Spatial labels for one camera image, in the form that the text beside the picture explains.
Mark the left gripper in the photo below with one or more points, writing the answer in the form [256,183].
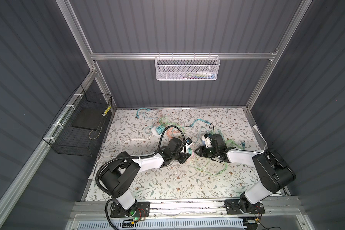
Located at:
[183,157]

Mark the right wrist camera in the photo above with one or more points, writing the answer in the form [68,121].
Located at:
[207,140]

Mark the white wire basket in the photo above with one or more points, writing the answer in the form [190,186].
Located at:
[189,68]

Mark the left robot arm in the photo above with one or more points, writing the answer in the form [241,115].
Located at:
[116,176]

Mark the black wire basket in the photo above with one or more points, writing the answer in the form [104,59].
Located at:
[82,125]

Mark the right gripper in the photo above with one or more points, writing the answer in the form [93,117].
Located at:
[202,151]

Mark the white power strip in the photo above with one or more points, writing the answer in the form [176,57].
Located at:
[153,130]

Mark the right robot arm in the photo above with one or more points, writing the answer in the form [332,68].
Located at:
[273,171]

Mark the teal charger on white strip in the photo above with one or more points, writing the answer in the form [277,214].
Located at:
[160,129]

